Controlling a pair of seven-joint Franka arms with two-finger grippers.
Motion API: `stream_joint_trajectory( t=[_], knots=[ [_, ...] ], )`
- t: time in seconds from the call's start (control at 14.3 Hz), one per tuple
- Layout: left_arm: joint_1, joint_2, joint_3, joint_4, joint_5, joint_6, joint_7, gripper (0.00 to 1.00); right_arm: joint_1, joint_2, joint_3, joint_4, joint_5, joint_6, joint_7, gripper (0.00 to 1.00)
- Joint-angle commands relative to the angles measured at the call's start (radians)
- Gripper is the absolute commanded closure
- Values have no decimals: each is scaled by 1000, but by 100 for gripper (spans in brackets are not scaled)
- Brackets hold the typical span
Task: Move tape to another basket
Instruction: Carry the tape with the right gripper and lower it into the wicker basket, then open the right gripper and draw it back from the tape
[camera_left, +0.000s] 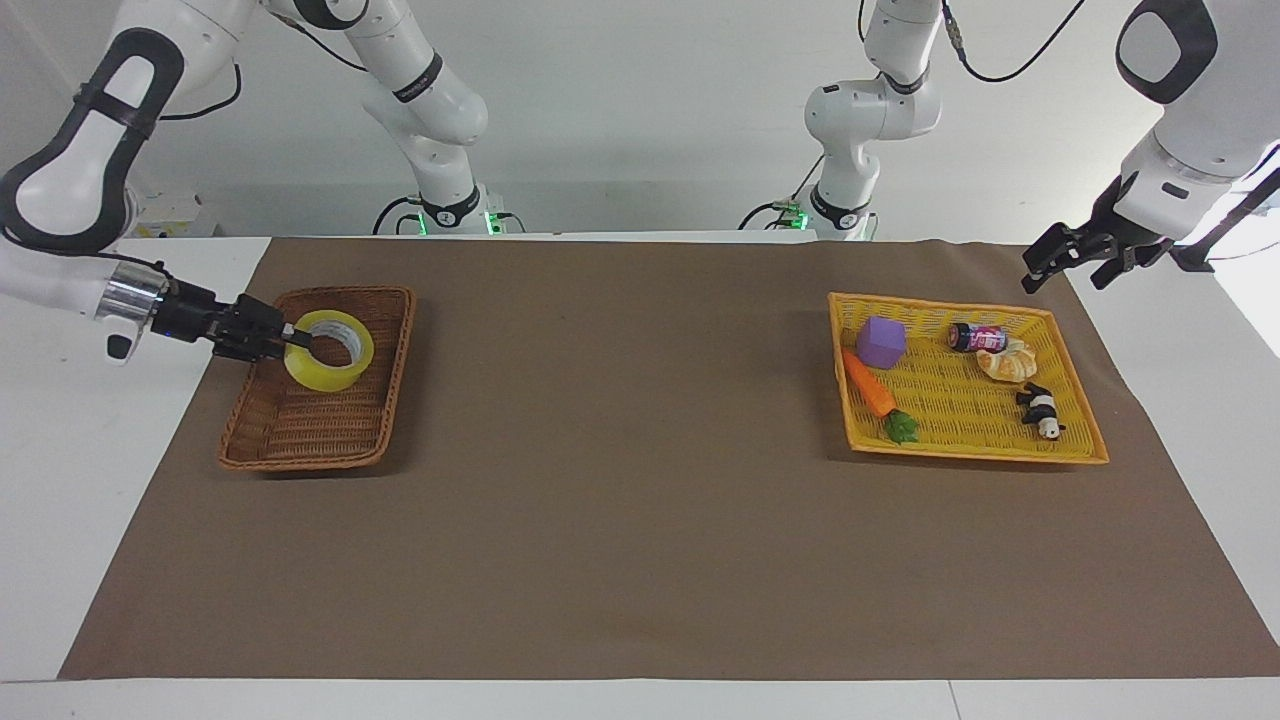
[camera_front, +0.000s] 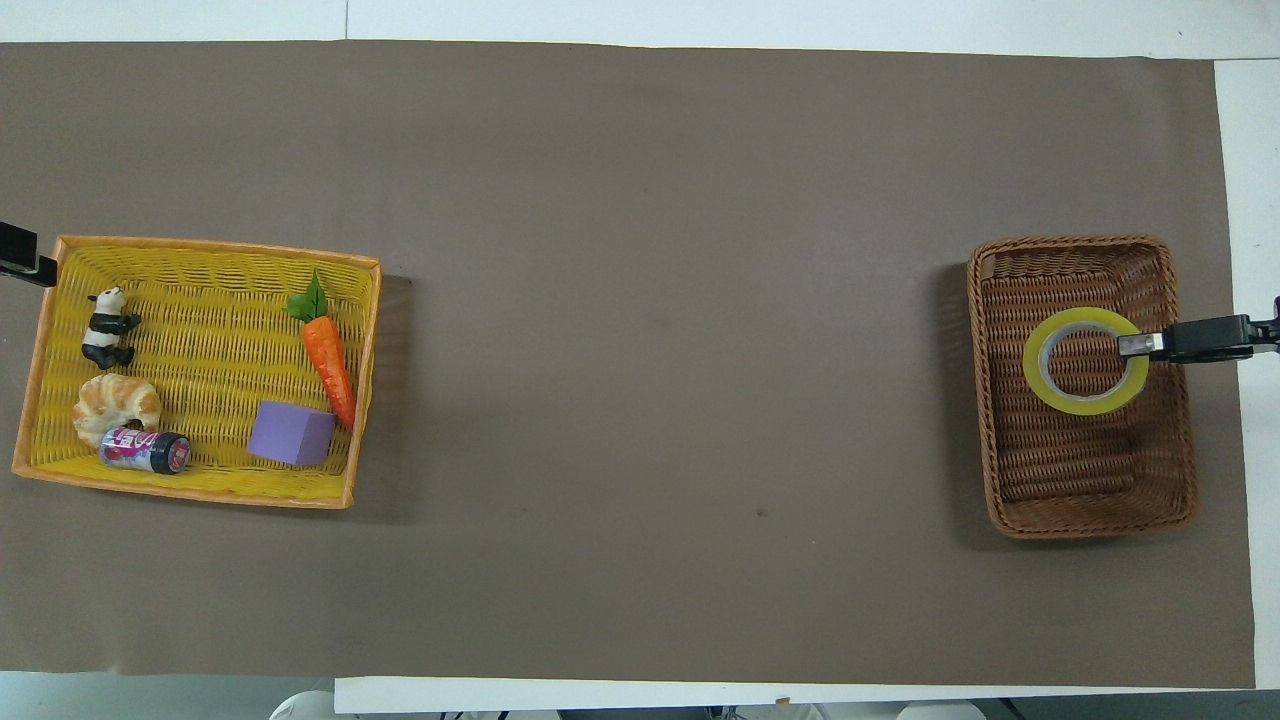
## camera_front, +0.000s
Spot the panda figurine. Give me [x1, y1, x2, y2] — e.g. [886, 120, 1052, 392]
[82, 286, 143, 371]

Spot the toy carrot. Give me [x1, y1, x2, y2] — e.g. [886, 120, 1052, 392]
[284, 270, 359, 433]

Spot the small drink can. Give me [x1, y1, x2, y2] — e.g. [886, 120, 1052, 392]
[98, 425, 193, 476]

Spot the yellow woven basket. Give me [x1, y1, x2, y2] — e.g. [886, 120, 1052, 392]
[12, 235, 383, 510]

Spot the purple cube block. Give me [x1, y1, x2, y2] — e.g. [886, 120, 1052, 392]
[246, 400, 337, 468]

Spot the yellow-green tape roll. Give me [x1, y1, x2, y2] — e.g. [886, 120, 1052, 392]
[1021, 307, 1152, 417]

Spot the toy croissant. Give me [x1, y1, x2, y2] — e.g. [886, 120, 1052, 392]
[72, 373, 163, 449]

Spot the brown wicker basket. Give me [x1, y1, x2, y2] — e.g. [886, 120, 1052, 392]
[966, 234, 1200, 540]

